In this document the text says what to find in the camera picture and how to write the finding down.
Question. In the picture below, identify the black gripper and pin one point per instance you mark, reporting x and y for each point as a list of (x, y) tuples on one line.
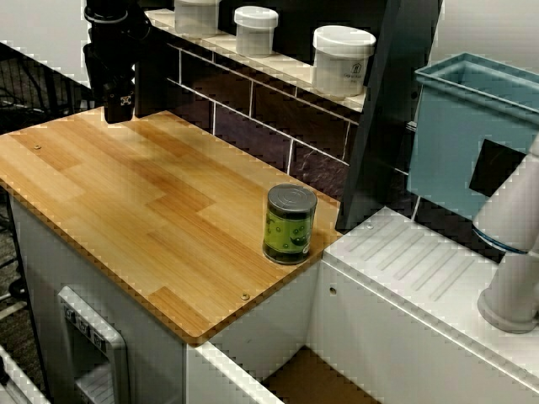
[(113, 69)]

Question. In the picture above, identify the green labelled tin can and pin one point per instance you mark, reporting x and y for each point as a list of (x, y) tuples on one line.
[(290, 227)]

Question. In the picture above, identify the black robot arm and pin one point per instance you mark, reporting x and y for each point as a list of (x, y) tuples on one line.
[(111, 25)]

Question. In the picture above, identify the white sink unit with drainboard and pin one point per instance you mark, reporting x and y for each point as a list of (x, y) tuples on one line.
[(404, 303)]

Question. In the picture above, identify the wooden countertop board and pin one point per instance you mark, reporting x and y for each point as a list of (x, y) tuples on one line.
[(139, 202)]

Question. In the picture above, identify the white translucent lidded jar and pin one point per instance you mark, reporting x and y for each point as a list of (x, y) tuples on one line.
[(195, 17)]

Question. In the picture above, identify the dark tile backsplash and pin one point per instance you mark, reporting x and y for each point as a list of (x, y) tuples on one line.
[(269, 126)]

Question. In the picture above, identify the medium white lidded jar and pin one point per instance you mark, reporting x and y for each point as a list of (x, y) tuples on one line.
[(256, 33)]

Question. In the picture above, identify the cream tiled shelf ledge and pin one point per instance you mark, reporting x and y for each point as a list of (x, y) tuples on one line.
[(269, 69)]

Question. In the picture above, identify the white toy kitchen cabinet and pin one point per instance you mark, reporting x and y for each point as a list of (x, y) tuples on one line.
[(50, 252)]

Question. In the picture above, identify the large white printed jar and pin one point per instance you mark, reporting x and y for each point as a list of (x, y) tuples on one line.
[(343, 63)]

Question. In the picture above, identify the grey dispenser panel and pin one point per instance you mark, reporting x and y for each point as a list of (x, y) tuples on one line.
[(94, 341)]

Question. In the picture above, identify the blue plastic bin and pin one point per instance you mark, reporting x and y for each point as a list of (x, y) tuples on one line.
[(446, 139)]

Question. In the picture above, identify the white toy faucet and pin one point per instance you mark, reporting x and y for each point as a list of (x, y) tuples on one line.
[(511, 219)]

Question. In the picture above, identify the dark grey upright post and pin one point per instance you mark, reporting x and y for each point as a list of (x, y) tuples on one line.
[(391, 105)]

